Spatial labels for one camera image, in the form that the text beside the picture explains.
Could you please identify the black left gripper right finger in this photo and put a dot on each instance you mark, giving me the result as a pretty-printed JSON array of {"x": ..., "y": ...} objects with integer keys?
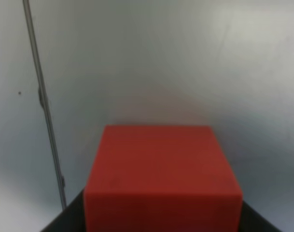
[{"x": 251, "y": 221}]

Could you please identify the red block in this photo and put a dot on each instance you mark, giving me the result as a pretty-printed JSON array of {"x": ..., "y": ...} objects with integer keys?
[{"x": 161, "y": 179}]

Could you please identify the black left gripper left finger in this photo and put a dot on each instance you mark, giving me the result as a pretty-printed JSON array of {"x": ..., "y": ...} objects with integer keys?
[{"x": 72, "y": 219}]

